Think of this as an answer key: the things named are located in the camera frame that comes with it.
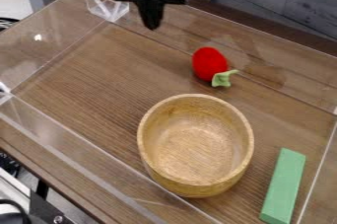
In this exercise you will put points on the black clamp with cable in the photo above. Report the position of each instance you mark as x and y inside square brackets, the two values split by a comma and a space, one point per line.
[27, 209]

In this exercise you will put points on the wooden bowl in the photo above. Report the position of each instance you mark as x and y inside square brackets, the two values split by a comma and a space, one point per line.
[196, 144]

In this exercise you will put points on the red felt fruit green leaf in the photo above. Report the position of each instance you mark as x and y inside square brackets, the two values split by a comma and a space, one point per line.
[211, 67]

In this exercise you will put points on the green rectangular block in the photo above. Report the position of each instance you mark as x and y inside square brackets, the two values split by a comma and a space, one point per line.
[281, 195]

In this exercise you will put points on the clear acrylic tray enclosure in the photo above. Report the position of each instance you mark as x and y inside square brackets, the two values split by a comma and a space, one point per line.
[83, 77]

